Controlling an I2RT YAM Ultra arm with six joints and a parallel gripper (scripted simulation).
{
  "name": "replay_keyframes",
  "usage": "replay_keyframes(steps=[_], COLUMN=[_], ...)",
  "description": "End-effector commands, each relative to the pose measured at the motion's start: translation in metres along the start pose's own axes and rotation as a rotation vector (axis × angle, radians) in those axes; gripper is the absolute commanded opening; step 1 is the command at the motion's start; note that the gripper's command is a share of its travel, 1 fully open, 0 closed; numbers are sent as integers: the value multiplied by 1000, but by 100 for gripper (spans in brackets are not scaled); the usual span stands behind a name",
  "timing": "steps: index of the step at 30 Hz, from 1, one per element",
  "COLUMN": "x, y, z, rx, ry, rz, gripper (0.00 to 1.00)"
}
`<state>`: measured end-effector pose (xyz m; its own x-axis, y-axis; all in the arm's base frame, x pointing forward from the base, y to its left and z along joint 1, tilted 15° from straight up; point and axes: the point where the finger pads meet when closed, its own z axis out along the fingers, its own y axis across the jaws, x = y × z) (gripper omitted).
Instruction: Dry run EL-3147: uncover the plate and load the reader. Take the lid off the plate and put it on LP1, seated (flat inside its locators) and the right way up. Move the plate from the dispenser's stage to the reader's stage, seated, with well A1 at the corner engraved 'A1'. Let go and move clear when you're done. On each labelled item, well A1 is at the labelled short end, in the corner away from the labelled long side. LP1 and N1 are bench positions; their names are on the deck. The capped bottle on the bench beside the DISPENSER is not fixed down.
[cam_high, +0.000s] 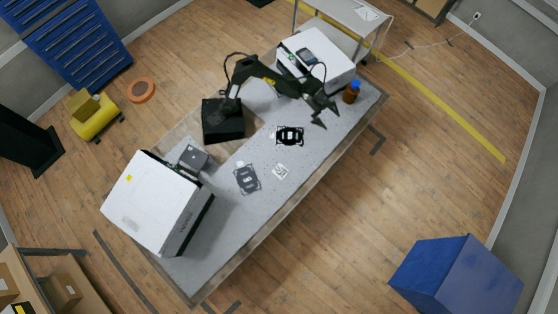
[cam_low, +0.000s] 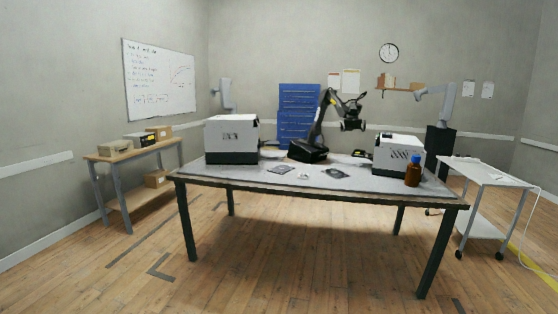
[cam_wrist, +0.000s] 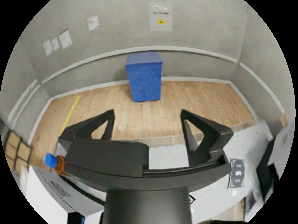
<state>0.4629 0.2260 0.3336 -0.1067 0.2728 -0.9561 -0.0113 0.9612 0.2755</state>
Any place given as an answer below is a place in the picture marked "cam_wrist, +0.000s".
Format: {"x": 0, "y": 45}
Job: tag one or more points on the brown bottle with blue cap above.
{"x": 55, "y": 161}

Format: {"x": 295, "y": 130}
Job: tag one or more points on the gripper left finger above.
{"x": 86, "y": 127}

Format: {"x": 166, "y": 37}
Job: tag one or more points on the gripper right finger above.
{"x": 216, "y": 136}

